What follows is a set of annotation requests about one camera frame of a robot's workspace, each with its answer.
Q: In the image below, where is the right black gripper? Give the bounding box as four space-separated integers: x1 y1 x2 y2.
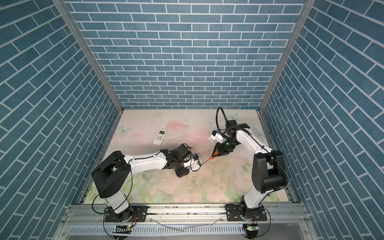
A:
211 138 240 156

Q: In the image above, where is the orange black screwdriver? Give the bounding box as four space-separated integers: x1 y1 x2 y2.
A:
201 152 219 167

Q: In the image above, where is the white remote control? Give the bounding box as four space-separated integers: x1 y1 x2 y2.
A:
153 129 167 146
190 160 202 172

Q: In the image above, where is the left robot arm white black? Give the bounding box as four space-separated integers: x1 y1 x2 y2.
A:
92 144 202 214

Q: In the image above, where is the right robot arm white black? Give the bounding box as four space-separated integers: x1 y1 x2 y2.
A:
210 120 288 218

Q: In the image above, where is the aluminium front rail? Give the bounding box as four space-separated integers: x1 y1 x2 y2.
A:
63 202 309 225

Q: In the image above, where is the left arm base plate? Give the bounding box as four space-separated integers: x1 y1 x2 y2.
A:
104 205 149 223

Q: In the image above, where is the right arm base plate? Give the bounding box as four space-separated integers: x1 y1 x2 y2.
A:
225 204 267 222

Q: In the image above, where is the white slotted cable duct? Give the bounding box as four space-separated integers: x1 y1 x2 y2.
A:
68 224 245 237

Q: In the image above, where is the right aluminium corner post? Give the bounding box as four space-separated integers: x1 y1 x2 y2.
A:
259 0 316 113

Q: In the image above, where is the aluminium corner post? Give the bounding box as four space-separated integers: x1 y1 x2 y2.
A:
52 0 124 114
259 0 316 113

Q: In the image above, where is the left aluminium corner post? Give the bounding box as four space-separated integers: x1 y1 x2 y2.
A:
52 0 124 114

